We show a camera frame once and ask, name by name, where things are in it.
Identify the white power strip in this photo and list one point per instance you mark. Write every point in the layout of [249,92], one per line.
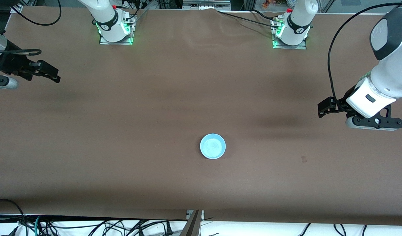
[206,4]

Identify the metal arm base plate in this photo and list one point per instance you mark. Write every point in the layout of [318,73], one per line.
[289,47]
[117,43]

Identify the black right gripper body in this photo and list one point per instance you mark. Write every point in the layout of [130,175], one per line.
[11,64]

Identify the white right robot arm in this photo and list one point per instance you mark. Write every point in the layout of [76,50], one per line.
[106,19]

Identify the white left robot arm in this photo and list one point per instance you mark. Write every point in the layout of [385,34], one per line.
[391,78]

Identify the brown table cover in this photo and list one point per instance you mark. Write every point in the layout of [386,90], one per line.
[253,98]

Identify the blue plastic bowl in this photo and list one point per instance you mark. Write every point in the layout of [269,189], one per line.
[212,146]

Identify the dark grey metal beam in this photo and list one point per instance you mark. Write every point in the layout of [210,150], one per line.
[192,226]

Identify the black power plug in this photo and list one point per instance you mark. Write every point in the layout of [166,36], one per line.
[169,229]

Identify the aluminium frame profile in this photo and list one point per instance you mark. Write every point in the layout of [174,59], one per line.
[15,6]

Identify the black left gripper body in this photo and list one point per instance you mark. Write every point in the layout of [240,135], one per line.
[340,104]

